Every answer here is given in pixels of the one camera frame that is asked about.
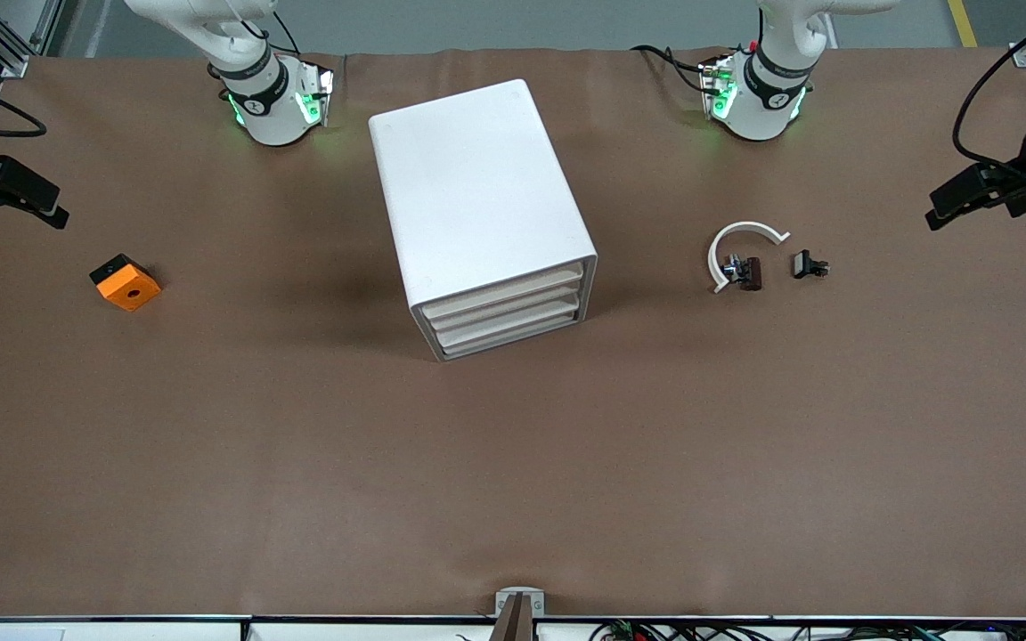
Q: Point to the white plastic drawer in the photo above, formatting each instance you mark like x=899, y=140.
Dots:
x=508, y=312
x=513, y=334
x=504, y=289

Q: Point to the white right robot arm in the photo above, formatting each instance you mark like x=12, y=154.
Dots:
x=272, y=116

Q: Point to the white drawer cabinet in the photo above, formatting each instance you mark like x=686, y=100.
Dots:
x=477, y=205

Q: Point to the orange box with hole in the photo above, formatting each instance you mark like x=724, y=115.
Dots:
x=128, y=287

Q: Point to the small black clip component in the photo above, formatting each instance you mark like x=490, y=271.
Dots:
x=805, y=264

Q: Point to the small brown black component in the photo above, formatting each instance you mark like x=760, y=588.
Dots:
x=747, y=271

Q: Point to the brown table mat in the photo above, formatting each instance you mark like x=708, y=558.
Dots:
x=513, y=499

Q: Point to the grey aluminium camera post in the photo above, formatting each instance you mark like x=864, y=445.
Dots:
x=520, y=605

